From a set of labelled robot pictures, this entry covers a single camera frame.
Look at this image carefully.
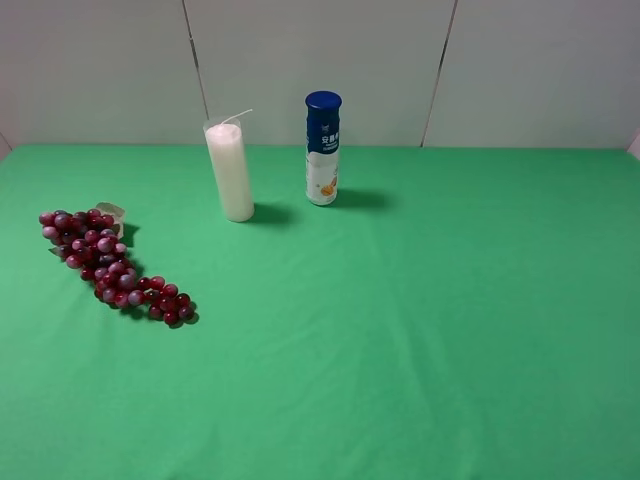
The tall white candle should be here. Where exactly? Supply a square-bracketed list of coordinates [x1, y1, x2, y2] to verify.
[203, 109, 255, 223]

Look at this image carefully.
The blue and white bottle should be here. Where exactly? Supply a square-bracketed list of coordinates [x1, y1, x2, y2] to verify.
[305, 91, 342, 206]

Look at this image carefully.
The green tablecloth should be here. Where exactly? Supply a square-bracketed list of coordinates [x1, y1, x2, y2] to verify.
[1, 145, 639, 479]

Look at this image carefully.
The red artificial grape bunch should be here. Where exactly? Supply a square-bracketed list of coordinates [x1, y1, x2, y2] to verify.
[39, 202, 196, 327]

